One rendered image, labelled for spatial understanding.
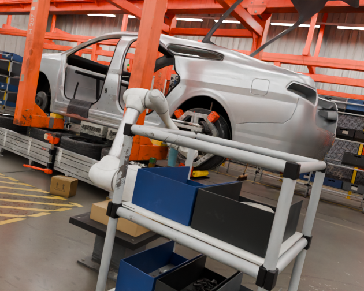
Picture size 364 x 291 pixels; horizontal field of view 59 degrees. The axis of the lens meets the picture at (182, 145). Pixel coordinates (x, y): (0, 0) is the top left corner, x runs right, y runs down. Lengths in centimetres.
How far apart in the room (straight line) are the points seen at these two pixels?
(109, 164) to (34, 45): 287
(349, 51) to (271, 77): 953
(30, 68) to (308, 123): 345
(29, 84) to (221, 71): 258
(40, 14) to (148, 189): 407
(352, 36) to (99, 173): 1135
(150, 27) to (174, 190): 256
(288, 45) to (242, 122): 978
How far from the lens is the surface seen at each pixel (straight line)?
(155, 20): 336
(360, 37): 1273
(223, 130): 326
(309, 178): 665
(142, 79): 324
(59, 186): 360
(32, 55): 476
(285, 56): 929
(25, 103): 475
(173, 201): 91
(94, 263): 229
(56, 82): 511
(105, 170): 218
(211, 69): 344
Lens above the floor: 105
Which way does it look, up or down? 5 degrees down
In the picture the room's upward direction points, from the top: 11 degrees clockwise
